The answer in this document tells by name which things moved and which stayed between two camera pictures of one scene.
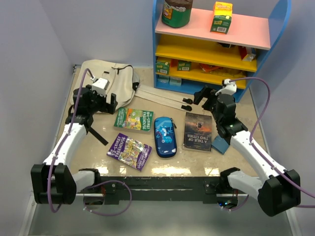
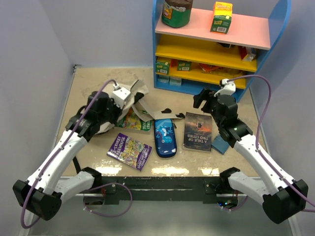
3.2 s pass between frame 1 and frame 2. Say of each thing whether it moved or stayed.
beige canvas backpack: moved
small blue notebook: stayed
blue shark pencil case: stayed
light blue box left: stayed
